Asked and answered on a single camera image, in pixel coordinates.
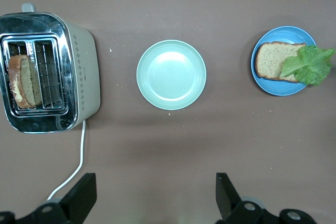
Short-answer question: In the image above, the pale green round plate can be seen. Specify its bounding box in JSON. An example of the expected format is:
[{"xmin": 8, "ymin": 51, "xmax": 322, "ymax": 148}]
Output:
[{"xmin": 136, "ymin": 39, "xmax": 207, "ymax": 111}]

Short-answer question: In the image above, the white toaster power cord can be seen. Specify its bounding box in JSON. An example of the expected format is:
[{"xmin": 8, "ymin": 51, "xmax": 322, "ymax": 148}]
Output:
[{"xmin": 47, "ymin": 120, "xmax": 87, "ymax": 201}]

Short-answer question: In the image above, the beige chrome toaster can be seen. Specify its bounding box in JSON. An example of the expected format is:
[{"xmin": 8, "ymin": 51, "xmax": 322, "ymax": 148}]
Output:
[{"xmin": 0, "ymin": 3, "xmax": 102, "ymax": 134}]

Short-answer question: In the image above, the green lettuce leaf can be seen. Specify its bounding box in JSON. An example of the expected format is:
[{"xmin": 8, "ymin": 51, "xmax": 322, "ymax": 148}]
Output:
[{"xmin": 279, "ymin": 45, "xmax": 336, "ymax": 87}]

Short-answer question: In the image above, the blue round plate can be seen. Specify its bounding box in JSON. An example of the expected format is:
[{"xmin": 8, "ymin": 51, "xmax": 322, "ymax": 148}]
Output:
[{"xmin": 250, "ymin": 26, "xmax": 318, "ymax": 97}]

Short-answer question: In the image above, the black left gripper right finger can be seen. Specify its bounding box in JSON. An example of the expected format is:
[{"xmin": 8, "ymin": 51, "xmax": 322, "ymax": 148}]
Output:
[{"xmin": 215, "ymin": 173, "xmax": 316, "ymax": 224}]

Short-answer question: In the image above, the brown bread slice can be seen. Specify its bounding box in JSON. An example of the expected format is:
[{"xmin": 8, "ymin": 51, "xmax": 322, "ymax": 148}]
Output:
[
  {"xmin": 254, "ymin": 41, "xmax": 307, "ymax": 83},
  {"xmin": 9, "ymin": 55, "xmax": 43, "ymax": 109}
]

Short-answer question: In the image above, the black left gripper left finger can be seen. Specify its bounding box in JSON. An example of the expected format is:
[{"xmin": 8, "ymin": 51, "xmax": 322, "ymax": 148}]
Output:
[{"xmin": 0, "ymin": 173, "xmax": 97, "ymax": 224}]

